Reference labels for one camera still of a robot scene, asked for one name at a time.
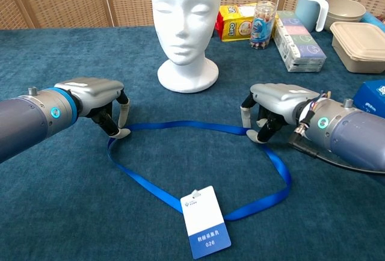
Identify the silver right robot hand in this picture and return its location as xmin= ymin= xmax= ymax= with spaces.
xmin=239 ymin=82 xmax=320 ymax=144

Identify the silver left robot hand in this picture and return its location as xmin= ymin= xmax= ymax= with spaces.
xmin=54 ymin=77 xmax=132 ymax=140

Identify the blue lanyard with badge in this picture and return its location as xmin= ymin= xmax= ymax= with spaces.
xmin=107 ymin=121 xmax=292 ymax=260

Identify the pastel tissue multipack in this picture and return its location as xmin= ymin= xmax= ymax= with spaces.
xmin=273 ymin=10 xmax=327 ymax=73

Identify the clear candy jar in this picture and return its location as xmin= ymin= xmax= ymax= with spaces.
xmin=249 ymin=1 xmax=277 ymax=51

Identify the yellow Lipo biscuit bag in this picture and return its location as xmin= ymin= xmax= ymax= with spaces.
xmin=217 ymin=2 xmax=259 ymax=43

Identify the light blue mug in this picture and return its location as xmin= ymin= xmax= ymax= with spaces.
xmin=294 ymin=0 xmax=329 ymax=33

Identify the blue pink Oreo box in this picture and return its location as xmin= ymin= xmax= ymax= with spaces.
xmin=351 ymin=79 xmax=385 ymax=114

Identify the beige lidded lunch box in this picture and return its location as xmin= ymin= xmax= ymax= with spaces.
xmin=329 ymin=22 xmax=385 ymax=74

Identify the blue table cloth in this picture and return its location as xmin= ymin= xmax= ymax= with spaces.
xmin=0 ymin=26 xmax=385 ymax=261

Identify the beige bowl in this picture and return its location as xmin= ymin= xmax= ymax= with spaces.
xmin=324 ymin=0 xmax=367 ymax=32

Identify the white foam mannequin head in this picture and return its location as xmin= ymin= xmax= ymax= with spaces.
xmin=150 ymin=0 xmax=223 ymax=94

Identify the blue cylindrical tube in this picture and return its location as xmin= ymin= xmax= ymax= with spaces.
xmin=360 ymin=13 xmax=385 ymax=33

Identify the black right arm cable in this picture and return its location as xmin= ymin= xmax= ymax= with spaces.
xmin=288 ymin=119 xmax=385 ymax=175

